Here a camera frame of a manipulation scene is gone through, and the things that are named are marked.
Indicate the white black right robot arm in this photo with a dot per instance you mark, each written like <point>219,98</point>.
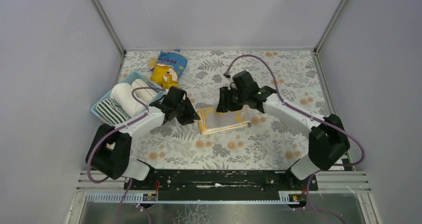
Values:
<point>327,141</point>

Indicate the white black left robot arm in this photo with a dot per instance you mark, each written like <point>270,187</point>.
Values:
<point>110,150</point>

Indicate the floral patterned table mat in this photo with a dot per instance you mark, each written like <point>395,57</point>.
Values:
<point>268,143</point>

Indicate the black white striped rolled towel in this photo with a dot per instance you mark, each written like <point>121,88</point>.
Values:
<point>111,111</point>

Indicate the grey yellow patterned towel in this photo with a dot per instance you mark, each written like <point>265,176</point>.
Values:
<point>212,121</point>

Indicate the light blue plastic basket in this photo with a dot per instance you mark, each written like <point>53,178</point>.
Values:
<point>129,79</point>

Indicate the blue yellow printed towel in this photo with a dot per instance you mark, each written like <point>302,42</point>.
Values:
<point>167,68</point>

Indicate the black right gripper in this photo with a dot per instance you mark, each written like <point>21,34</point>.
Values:
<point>229,97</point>

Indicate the cream terry towel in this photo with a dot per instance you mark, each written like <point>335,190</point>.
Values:
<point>147,94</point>

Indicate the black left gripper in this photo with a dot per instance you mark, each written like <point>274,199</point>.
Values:
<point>184,109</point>

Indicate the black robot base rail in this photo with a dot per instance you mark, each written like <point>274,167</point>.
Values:
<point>221,185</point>

